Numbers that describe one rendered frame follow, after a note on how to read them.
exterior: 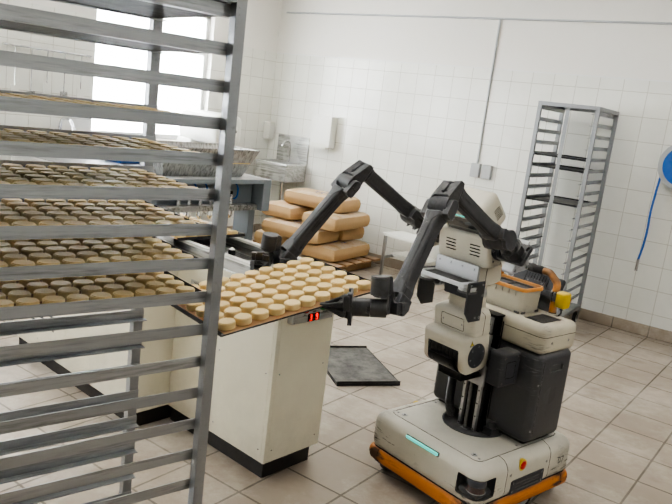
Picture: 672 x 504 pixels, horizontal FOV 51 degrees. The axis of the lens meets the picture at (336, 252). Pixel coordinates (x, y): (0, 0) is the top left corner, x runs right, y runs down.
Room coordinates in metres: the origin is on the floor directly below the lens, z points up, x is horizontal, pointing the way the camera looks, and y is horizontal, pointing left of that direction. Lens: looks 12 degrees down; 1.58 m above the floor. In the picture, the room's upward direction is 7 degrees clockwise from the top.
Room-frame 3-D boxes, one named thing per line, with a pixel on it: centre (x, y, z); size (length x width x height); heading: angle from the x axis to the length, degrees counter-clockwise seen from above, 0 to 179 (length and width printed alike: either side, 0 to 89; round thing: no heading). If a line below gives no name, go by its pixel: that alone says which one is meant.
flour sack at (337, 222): (6.95, 0.03, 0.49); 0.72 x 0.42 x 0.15; 150
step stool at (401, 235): (6.75, -0.72, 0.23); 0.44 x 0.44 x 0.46; 46
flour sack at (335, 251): (6.96, 0.00, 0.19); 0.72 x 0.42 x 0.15; 149
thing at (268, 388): (3.05, 0.35, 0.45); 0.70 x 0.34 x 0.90; 49
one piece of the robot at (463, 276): (2.74, -0.48, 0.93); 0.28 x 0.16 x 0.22; 41
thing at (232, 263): (3.35, 0.91, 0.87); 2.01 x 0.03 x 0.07; 49
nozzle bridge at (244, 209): (3.38, 0.73, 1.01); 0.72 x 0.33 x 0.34; 139
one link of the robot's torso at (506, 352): (2.78, -0.62, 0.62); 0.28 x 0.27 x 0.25; 41
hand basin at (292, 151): (7.94, 0.67, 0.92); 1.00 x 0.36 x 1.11; 55
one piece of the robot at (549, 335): (2.99, -0.77, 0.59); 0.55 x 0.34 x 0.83; 41
